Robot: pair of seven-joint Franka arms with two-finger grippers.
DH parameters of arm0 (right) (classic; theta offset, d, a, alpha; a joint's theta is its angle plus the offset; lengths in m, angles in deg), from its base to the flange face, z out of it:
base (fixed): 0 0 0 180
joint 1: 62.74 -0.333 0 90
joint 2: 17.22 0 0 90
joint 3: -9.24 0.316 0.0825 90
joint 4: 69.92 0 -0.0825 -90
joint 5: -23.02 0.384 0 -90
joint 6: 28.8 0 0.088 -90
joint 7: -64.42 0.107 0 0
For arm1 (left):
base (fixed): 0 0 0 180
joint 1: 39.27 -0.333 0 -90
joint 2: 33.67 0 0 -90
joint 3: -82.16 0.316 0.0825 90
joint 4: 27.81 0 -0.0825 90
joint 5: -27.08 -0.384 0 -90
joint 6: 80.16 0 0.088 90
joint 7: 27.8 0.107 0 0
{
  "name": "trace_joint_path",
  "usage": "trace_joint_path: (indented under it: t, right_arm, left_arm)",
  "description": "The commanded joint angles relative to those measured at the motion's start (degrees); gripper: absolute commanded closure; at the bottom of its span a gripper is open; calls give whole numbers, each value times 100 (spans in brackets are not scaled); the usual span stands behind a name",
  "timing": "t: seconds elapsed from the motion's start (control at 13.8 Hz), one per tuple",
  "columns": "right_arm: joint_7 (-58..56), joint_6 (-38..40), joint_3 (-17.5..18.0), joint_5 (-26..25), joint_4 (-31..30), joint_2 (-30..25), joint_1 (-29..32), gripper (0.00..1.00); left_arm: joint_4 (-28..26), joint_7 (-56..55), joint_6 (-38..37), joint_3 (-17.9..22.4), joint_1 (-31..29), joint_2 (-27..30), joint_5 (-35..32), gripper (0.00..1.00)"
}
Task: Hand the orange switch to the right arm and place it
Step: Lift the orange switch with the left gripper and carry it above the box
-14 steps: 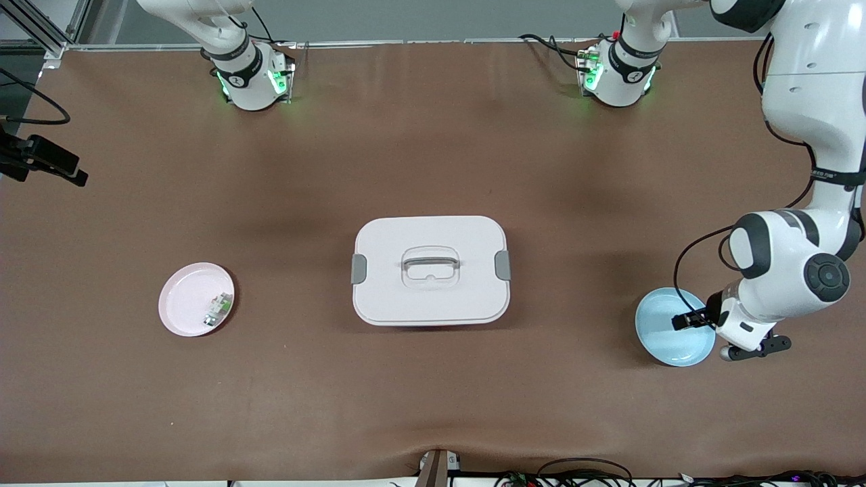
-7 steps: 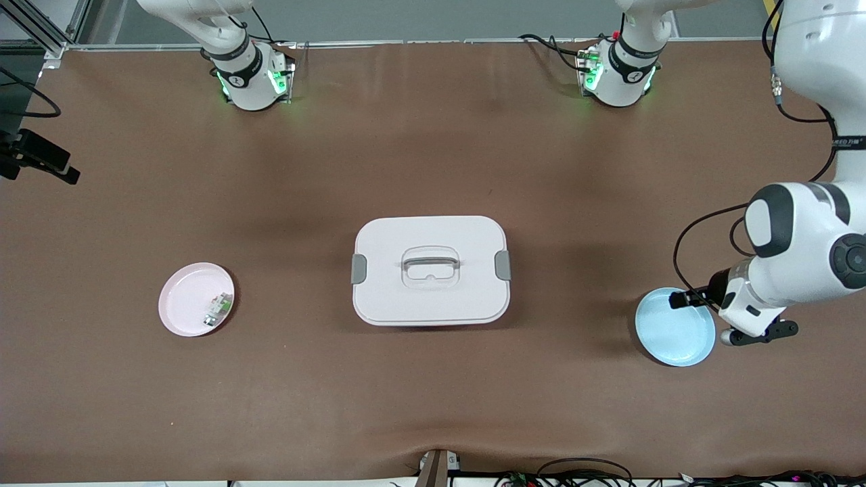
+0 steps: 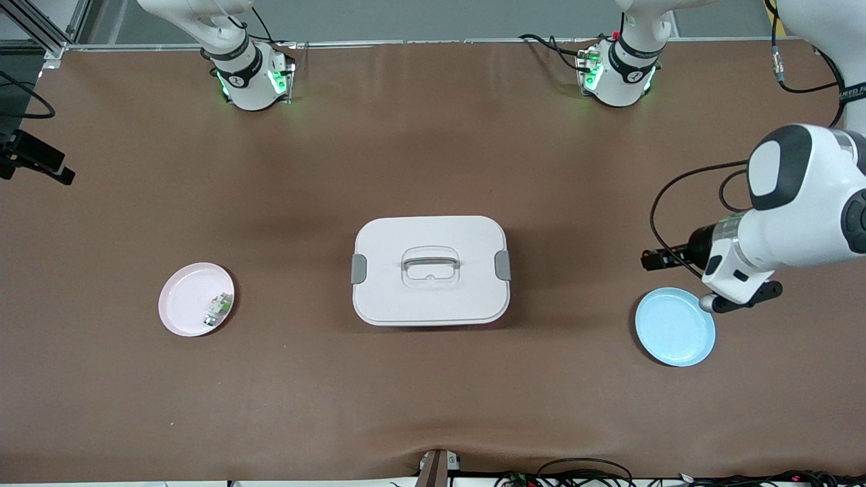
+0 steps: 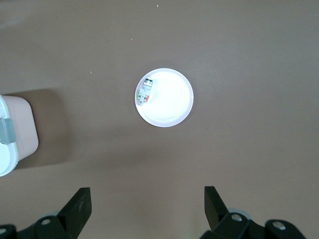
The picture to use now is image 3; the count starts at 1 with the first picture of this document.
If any aluminium frame post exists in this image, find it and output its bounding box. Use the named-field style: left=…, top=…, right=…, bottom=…
left=0, top=0, right=93, bottom=62

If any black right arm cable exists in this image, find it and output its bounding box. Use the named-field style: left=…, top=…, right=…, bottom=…
left=0, top=70, right=56, bottom=120

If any black base power cable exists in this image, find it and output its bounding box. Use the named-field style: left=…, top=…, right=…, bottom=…
left=249, top=5, right=298, bottom=49
left=518, top=32, right=584, bottom=72

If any pink round plate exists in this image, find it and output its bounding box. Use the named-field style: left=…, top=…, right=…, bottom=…
left=158, top=262, right=236, bottom=338

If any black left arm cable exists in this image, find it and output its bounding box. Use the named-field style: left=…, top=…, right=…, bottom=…
left=649, top=0, right=848, bottom=279

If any blue round plate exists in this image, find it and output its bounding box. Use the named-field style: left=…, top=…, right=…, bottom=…
left=634, top=287, right=716, bottom=368

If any black cable bundle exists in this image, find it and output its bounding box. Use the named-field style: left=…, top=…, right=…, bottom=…
left=494, top=457, right=866, bottom=487

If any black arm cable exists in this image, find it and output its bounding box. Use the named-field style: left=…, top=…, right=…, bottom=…
left=0, top=70, right=56, bottom=120
left=649, top=0, right=848, bottom=279

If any silver table edge rail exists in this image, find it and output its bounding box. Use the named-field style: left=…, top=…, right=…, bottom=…
left=64, top=37, right=816, bottom=52

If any white lidded storage box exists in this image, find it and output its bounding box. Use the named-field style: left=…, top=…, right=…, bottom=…
left=350, top=215, right=513, bottom=328

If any brown table mat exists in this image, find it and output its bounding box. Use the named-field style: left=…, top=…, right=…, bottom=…
left=0, top=39, right=866, bottom=482

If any metal table edge clamp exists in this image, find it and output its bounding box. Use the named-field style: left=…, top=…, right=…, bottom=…
left=418, top=448, right=462, bottom=487

